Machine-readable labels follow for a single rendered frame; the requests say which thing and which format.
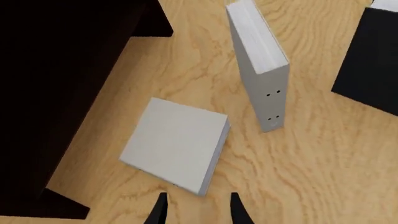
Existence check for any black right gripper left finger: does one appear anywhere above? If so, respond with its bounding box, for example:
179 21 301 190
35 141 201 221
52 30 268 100
144 192 168 224

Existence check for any black book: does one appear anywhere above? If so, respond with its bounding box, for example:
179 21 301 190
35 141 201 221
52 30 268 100
331 0 398 115

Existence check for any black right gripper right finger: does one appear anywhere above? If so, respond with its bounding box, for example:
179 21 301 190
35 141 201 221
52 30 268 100
230 192 257 224

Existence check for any dark wooden cabinet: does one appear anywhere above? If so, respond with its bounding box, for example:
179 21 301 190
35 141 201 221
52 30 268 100
0 0 174 220

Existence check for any grey book with spine dots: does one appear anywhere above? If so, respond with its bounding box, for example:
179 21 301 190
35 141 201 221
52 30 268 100
225 0 290 133

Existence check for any flat grey book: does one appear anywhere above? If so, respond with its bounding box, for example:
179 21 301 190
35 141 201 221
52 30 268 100
118 97 231 197

